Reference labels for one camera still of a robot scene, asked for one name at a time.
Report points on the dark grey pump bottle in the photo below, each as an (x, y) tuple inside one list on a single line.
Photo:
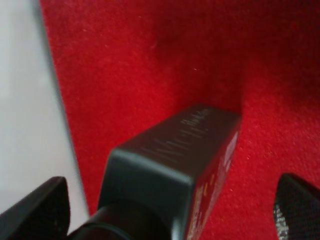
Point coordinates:
[(163, 183)]

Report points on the red velvet tablecloth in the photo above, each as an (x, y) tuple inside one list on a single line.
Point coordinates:
[(124, 65)]

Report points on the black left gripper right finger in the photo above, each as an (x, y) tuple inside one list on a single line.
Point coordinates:
[(296, 209)]

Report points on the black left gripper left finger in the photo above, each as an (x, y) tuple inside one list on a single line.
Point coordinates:
[(43, 214)]

